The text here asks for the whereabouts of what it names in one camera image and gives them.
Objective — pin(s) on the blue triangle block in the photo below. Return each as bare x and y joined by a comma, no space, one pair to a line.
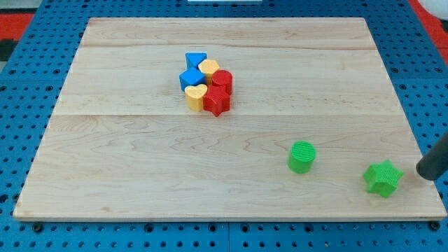
193,59

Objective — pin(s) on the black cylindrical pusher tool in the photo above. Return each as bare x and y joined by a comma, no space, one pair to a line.
434,164

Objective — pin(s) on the green star block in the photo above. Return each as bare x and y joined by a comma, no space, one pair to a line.
382,178

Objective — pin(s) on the red star block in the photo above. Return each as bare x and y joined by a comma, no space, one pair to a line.
216,100

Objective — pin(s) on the green cylinder block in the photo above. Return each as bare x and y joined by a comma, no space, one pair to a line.
301,157

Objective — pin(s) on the yellow hexagon block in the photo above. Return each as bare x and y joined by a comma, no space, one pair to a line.
208,67

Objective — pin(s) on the red cylinder block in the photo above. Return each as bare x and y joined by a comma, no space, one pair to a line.
223,78

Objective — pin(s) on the yellow heart block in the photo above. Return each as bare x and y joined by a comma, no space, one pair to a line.
194,96

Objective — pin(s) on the blue cube block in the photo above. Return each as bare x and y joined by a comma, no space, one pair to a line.
191,76

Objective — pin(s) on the white object top right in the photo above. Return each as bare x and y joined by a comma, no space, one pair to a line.
437,8

